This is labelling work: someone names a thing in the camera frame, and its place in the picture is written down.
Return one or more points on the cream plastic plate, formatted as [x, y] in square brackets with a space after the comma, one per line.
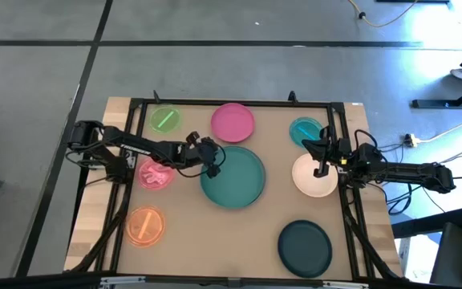
[307, 180]

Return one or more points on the black desk foot bar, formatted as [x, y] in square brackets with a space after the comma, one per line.
[443, 103]

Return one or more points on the small translucent cyan plate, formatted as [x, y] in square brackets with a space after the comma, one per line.
[302, 129]

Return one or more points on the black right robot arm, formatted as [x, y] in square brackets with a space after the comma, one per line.
[407, 170]

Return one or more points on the tan table mat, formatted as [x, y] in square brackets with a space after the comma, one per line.
[215, 237]

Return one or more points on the grey laptop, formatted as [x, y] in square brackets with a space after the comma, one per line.
[455, 257]

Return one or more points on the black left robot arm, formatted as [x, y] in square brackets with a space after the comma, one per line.
[134, 146]

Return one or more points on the opaque pink plastic plate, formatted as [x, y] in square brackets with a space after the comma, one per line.
[232, 122]

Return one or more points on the black metal table frame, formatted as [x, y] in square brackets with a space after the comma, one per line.
[347, 225]

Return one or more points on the dark green plastic plate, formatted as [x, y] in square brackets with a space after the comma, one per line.
[305, 249]

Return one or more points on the black floor crossbar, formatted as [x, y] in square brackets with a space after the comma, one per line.
[423, 226]

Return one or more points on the small translucent pink plate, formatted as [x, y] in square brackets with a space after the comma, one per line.
[155, 176]

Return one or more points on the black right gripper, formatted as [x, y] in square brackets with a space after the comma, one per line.
[337, 150]

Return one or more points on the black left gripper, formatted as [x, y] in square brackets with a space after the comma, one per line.
[206, 152]

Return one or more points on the large teal plastic plate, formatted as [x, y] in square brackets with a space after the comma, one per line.
[235, 180]

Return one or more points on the small translucent green plate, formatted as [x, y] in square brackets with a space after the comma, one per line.
[164, 119]

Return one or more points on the small translucent orange plate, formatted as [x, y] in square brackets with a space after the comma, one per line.
[144, 226]

